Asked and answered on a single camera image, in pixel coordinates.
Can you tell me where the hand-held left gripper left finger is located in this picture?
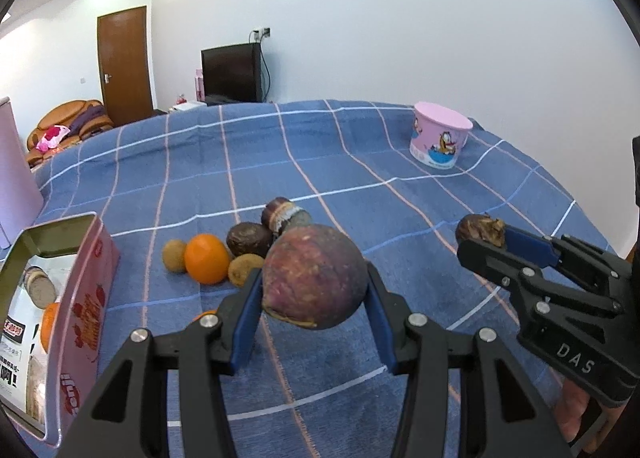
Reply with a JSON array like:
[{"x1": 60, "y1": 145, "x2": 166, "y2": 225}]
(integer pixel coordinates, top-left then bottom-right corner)
[{"x1": 59, "y1": 268, "x2": 265, "y2": 458}]

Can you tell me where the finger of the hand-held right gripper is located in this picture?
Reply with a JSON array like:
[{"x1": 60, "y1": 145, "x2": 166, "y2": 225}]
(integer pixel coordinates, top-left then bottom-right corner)
[
  {"x1": 457, "y1": 239, "x2": 627, "y2": 339},
  {"x1": 504, "y1": 227, "x2": 634, "y2": 297}
]

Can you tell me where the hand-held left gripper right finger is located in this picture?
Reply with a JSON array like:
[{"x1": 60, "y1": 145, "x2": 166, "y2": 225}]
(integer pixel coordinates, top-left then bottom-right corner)
[{"x1": 362, "y1": 260, "x2": 576, "y2": 458}]

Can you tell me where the small dark mangosteen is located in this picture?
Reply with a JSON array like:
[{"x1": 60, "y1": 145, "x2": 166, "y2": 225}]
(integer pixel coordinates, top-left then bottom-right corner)
[{"x1": 455, "y1": 214, "x2": 507, "y2": 247}]

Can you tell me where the brown kiwi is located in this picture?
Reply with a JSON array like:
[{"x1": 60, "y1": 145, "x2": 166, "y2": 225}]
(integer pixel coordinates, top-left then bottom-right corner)
[
  {"x1": 228, "y1": 254, "x2": 265, "y2": 288},
  {"x1": 162, "y1": 239, "x2": 189, "y2": 273}
]

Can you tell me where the large orange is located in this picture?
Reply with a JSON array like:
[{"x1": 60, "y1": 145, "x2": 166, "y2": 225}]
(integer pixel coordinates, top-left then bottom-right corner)
[{"x1": 184, "y1": 234, "x2": 232, "y2": 286}]

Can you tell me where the large purple passion fruit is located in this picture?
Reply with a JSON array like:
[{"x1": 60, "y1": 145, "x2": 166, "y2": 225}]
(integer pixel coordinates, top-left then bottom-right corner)
[{"x1": 262, "y1": 225, "x2": 369, "y2": 330}]

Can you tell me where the pink metal tin box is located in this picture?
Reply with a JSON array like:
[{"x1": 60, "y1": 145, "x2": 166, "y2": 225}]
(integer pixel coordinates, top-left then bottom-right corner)
[{"x1": 0, "y1": 211, "x2": 121, "y2": 450}]

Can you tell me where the person's right hand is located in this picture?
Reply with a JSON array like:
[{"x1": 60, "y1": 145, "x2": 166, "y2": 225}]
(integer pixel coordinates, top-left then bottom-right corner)
[{"x1": 554, "y1": 378, "x2": 601, "y2": 449}]

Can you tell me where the dark brown passion fruit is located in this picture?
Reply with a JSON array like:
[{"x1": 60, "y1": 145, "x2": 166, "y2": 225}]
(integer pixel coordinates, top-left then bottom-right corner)
[{"x1": 226, "y1": 222, "x2": 274, "y2": 259}]

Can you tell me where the brown fruit with white band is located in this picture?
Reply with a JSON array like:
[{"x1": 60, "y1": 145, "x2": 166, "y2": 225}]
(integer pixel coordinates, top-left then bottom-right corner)
[{"x1": 260, "y1": 197, "x2": 314, "y2": 235}]

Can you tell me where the pink cartoon paper cup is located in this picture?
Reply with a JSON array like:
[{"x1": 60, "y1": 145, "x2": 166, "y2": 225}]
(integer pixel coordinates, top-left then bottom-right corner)
[{"x1": 409, "y1": 102, "x2": 474, "y2": 169}]

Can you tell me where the blue plaid blanket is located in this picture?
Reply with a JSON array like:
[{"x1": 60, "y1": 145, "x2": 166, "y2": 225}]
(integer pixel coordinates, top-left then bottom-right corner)
[{"x1": 0, "y1": 98, "x2": 625, "y2": 458}]

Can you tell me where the small orange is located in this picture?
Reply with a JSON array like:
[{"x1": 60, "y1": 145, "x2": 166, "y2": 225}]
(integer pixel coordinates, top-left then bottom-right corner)
[{"x1": 39, "y1": 302, "x2": 62, "y2": 354}]

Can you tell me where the cut brown fruit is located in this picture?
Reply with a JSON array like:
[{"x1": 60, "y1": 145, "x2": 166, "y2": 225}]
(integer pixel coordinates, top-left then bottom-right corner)
[{"x1": 22, "y1": 265, "x2": 59, "y2": 309}]

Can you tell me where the white tv stand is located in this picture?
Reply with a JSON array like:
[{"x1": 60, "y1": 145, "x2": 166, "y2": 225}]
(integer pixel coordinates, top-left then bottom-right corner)
[{"x1": 167, "y1": 98, "x2": 208, "y2": 114}]

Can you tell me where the white printed paper liner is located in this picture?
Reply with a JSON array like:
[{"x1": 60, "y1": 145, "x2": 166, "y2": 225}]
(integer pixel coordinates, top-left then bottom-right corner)
[{"x1": 0, "y1": 283, "x2": 49, "y2": 430}]

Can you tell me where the black television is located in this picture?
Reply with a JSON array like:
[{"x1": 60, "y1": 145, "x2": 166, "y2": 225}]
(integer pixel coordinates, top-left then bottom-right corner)
[{"x1": 201, "y1": 42, "x2": 264, "y2": 104}]

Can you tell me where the purple cloth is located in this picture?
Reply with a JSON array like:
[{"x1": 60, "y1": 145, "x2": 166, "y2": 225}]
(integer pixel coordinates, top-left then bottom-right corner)
[{"x1": 70, "y1": 105, "x2": 109, "y2": 135}]

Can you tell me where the pink floral pillow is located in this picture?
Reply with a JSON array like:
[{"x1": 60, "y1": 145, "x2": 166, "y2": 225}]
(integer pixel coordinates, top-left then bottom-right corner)
[{"x1": 37, "y1": 125, "x2": 71, "y2": 152}]

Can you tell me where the pink electric kettle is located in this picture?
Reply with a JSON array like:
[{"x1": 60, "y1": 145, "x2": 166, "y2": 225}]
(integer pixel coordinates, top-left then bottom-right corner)
[{"x1": 0, "y1": 96, "x2": 45, "y2": 249}]

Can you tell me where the orange leather sofa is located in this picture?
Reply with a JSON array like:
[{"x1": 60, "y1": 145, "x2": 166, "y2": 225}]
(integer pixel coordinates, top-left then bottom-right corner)
[{"x1": 26, "y1": 98, "x2": 117, "y2": 169}]

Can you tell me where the brown wooden door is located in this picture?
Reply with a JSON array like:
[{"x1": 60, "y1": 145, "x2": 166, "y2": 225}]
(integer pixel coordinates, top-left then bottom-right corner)
[{"x1": 97, "y1": 6, "x2": 155, "y2": 127}]

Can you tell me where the black power cable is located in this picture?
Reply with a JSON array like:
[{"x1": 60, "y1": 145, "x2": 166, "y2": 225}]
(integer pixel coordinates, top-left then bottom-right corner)
[{"x1": 259, "y1": 38, "x2": 274, "y2": 103}]

